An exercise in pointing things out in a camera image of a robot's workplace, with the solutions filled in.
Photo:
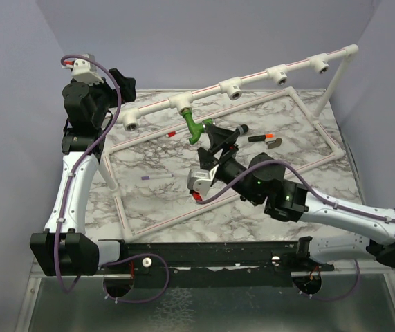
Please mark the black grey faucet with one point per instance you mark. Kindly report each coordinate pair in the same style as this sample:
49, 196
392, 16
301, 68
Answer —
242, 129

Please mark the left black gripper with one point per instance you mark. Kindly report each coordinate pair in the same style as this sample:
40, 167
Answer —
126, 86

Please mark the white PVC pipe rack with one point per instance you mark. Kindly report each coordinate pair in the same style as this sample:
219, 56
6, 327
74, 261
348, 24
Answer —
232, 88

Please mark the red capped white pen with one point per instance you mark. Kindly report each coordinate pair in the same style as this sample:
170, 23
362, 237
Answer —
173, 133

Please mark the brown metal lever piece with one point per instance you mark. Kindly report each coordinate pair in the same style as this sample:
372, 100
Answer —
274, 143

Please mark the purple capped white pen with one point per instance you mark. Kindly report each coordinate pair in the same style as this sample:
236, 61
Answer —
157, 176

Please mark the orange black marker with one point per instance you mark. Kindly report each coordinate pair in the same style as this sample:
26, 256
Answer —
260, 138

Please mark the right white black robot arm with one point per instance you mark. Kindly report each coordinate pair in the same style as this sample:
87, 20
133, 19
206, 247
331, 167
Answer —
286, 196

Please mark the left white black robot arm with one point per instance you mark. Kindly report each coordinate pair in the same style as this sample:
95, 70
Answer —
63, 248

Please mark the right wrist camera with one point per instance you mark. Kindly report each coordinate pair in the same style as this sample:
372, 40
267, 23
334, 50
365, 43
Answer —
200, 181

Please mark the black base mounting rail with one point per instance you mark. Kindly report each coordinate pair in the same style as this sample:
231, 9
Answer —
210, 264

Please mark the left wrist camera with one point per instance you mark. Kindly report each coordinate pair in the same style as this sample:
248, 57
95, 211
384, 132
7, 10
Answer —
83, 71

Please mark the green plastic water faucet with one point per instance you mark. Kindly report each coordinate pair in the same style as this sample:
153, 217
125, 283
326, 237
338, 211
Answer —
195, 129

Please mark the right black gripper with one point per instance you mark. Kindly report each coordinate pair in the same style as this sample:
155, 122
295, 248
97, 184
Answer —
207, 160

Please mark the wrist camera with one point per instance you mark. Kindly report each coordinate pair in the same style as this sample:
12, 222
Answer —
200, 181
83, 71

